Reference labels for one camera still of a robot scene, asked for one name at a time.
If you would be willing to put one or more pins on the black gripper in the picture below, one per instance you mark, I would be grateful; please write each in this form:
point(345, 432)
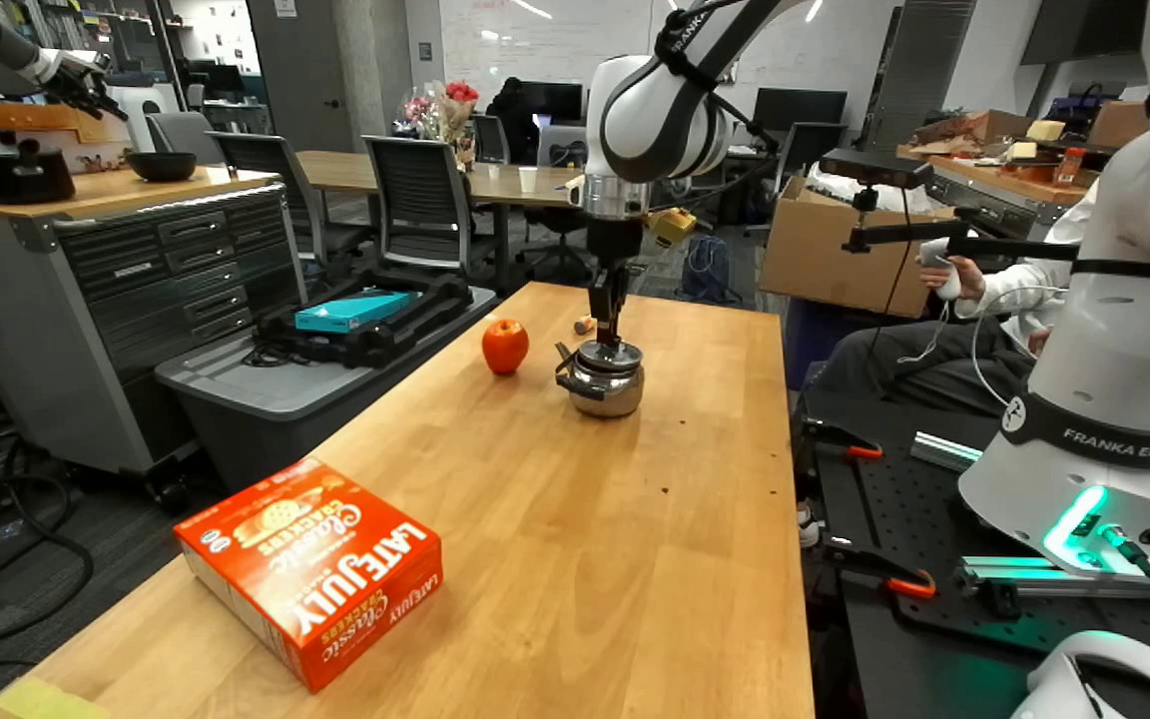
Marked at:
point(613, 247)

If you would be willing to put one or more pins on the silver pot lid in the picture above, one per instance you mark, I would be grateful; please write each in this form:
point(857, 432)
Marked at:
point(599, 356)

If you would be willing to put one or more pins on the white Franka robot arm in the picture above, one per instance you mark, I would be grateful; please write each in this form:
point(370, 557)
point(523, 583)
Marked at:
point(1121, 335)

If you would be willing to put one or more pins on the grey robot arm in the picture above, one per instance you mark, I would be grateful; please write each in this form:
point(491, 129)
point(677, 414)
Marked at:
point(0, 41)

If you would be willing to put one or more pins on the red orange apple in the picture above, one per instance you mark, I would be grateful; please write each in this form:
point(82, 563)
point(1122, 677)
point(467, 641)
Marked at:
point(503, 348)

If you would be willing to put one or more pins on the wooden office table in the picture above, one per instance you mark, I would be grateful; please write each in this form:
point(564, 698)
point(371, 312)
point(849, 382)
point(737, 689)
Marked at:
point(522, 186)

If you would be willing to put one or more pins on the black computer monitor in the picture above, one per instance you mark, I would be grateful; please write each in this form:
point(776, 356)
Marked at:
point(540, 105)

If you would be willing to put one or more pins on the grey mesh office chair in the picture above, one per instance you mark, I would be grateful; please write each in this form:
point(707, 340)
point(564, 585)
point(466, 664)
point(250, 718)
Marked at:
point(262, 159)
point(416, 200)

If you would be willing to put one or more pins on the large cardboard box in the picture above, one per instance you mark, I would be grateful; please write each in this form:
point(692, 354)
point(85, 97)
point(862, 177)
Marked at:
point(834, 255)

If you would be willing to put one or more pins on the teal flat case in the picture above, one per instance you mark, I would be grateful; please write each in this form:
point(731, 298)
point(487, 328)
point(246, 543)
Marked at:
point(353, 312)

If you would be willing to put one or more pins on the red flower bouquet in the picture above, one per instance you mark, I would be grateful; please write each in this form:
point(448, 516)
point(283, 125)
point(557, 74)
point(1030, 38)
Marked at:
point(448, 105)

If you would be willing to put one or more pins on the white handheld controller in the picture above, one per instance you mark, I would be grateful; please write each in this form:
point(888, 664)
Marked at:
point(950, 286)

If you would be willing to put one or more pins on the grey plastic tote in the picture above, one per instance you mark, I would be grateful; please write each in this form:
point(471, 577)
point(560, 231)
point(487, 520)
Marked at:
point(267, 414)

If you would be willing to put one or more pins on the orange Late July cracker box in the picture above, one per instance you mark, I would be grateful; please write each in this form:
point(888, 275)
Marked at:
point(322, 585)

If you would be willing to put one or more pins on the black bowl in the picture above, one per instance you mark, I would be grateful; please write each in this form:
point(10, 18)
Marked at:
point(161, 167)

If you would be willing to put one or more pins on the grey drawer cabinet wooden top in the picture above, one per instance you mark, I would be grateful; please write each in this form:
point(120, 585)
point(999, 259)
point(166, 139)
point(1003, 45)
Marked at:
point(108, 304)

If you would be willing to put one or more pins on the white curved headset band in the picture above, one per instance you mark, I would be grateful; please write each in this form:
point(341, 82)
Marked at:
point(1079, 653)

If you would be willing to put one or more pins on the yellow sponge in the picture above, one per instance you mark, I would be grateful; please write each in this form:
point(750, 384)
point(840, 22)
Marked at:
point(42, 701)

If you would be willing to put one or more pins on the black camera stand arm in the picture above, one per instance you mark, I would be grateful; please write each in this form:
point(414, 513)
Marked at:
point(986, 247)

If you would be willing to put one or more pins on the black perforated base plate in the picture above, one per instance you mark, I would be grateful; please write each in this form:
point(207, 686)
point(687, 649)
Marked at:
point(896, 664)

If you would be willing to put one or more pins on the silver aluminium rail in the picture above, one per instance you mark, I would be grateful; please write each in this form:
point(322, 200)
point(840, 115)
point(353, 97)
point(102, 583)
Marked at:
point(1066, 577)

